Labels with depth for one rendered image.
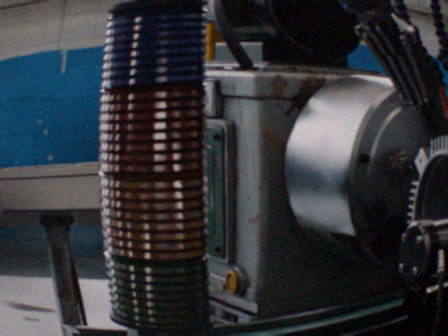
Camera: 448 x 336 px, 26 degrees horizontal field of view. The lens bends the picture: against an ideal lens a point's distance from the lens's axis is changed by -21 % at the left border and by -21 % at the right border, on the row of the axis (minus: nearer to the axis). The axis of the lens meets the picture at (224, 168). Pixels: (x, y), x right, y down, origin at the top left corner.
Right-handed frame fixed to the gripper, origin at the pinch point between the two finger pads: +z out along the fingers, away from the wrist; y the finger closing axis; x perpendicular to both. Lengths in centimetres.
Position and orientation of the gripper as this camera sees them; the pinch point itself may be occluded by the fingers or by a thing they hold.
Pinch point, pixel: (434, 128)
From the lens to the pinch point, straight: 115.1
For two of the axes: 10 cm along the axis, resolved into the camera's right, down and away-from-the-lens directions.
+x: -7.9, 5.4, -3.0
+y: -4.0, -0.8, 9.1
